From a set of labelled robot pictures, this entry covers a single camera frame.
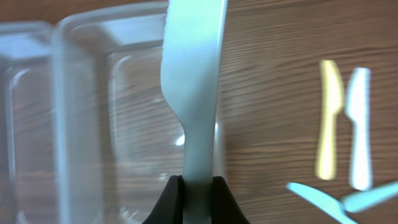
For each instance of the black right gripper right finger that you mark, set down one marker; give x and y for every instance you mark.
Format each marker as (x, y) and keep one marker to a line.
(224, 208)

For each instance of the clear right plastic container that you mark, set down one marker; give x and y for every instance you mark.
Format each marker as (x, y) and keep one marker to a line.
(118, 141)

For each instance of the yellow plastic knife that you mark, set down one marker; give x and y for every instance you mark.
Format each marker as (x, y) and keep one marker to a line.
(332, 104)

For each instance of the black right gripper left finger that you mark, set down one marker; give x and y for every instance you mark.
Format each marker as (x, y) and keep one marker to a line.
(169, 207)

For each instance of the teal plastic knife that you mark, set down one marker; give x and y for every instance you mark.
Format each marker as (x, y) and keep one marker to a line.
(363, 200)

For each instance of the light blue plastic knife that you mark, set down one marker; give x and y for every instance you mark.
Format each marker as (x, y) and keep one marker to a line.
(321, 200)

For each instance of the clear left plastic container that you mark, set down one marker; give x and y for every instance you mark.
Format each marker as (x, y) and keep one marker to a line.
(29, 179)

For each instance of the clear plastic container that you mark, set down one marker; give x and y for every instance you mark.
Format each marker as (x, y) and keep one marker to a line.
(118, 141)
(29, 179)

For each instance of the white plastic knife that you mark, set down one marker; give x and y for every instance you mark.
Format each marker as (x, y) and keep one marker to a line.
(357, 109)

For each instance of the pale grey-blue plastic knife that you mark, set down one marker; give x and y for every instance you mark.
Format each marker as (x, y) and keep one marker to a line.
(189, 79)

